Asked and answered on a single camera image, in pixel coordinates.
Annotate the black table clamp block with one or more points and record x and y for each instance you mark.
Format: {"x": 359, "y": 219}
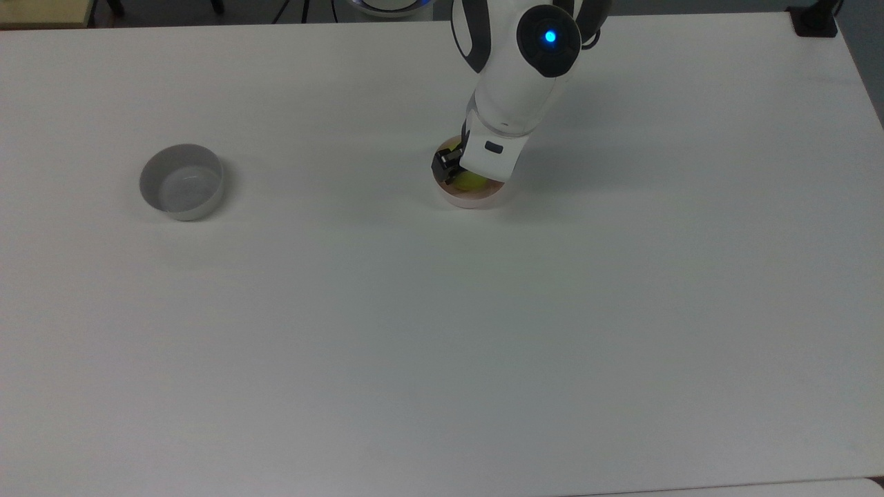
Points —
{"x": 815, "y": 19}

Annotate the grey bowl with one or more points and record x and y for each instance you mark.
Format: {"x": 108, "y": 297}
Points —
{"x": 185, "y": 185}

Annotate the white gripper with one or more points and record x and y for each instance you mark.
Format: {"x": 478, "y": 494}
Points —
{"x": 492, "y": 155}

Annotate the pink bowl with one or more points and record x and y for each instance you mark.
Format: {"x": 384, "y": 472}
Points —
{"x": 476, "y": 199}

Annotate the green pear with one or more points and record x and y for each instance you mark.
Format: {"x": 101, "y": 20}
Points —
{"x": 471, "y": 181}

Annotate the wooden desk corner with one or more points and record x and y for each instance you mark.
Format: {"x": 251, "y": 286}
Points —
{"x": 45, "y": 12}

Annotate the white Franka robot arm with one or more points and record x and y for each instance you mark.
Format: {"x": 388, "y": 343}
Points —
{"x": 514, "y": 83}

